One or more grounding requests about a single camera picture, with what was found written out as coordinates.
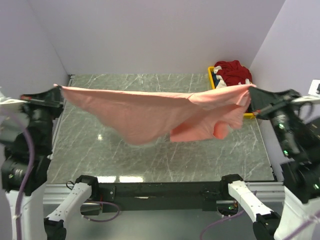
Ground pink t shirt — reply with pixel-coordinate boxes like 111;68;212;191
61;84;251;145

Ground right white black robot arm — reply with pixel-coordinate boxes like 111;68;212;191
220;87;320;240

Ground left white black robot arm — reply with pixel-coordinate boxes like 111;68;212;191
0;85;100;240

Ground yellow plastic bin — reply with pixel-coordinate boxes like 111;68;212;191
207;66;256;119

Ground dark red t shirt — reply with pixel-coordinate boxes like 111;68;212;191
213;60;252;87

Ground black base crossbar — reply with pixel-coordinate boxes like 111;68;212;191
89;181;234;213

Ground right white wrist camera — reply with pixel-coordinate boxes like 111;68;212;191
291;95;320;105

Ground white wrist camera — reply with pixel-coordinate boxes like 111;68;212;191
0;92;26;110
291;95;320;105

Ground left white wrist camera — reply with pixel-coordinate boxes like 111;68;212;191
0;92;26;110

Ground aluminium frame rail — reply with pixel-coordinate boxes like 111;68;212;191
42;74;287;203

